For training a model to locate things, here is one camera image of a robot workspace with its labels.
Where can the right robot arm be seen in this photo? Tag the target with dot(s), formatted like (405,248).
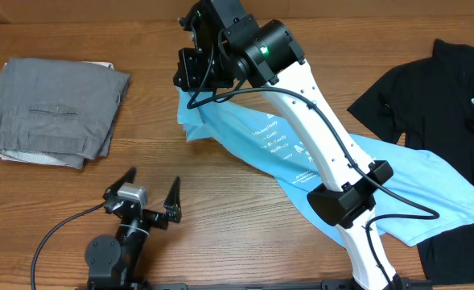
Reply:
(232,54)

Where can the light blue printed t-shirt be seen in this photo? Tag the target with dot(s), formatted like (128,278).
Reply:
(268,143)

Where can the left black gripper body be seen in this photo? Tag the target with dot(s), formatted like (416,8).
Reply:
(154,219)

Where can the black polo shirt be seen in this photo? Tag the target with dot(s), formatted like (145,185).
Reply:
(431,103)

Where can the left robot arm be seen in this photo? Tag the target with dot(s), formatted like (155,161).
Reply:
(113,260)

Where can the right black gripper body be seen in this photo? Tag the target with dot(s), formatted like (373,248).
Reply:
(195,64)

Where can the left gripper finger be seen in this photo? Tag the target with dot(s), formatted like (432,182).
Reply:
(172,202)
(128,177)

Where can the folded grey trousers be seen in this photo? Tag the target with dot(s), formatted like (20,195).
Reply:
(58,112)

